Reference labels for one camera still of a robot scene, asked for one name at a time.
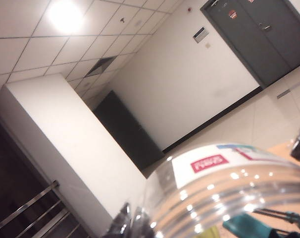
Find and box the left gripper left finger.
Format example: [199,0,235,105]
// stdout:
[107,202,143,238]

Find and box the clear plastic clip jar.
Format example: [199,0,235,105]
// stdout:
[130,142,300,238]

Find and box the grey floor strip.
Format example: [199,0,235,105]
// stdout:
[276,89,292,99]

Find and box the dark single door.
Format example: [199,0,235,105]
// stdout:
[93,90,165,172]

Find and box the steel window railing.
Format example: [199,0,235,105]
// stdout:
[0,180,91,238]

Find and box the grey double door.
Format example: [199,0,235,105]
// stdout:
[200,0,300,89]

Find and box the ceiling air vent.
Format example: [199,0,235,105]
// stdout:
[85,56,117,77]

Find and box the bright ceiling light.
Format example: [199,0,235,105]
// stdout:
[47,0,86,35]

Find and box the white wall sign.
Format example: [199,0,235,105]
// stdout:
[192,26,210,44]

